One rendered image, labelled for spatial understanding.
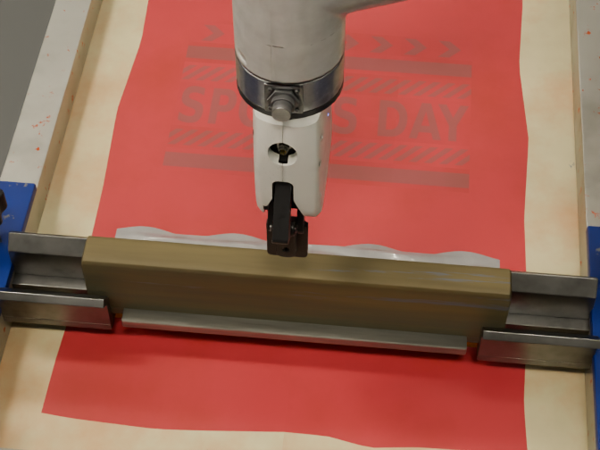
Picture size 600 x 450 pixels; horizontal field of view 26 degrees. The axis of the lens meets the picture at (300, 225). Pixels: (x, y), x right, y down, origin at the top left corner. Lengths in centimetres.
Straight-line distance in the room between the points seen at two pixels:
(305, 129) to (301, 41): 7
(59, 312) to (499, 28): 58
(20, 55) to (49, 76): 147
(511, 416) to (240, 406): 23
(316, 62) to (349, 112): 47
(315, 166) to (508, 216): 38
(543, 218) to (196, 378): 37
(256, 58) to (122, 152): 46
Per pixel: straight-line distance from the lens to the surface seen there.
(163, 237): 122
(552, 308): 114
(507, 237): 124
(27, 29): 286
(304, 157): 90
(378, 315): 110
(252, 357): 115
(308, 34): 84
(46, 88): 132
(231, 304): 111
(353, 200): 125
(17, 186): 123
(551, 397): 115
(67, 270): 117
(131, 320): 113
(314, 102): 88
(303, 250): 102
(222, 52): 139
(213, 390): 113
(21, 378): 116
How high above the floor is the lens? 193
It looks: 52 degrees down
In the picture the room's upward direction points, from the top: straight up
